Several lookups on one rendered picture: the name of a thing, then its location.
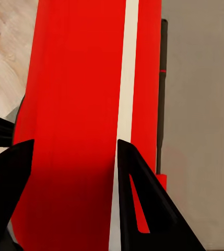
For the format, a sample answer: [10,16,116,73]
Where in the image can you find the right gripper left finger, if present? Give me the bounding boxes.
[0,139,34,240]

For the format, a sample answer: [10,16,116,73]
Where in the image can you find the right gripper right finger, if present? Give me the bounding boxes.
[117,139,205,251]

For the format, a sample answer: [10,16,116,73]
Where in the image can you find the radio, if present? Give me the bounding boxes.
[11,0,168,251]

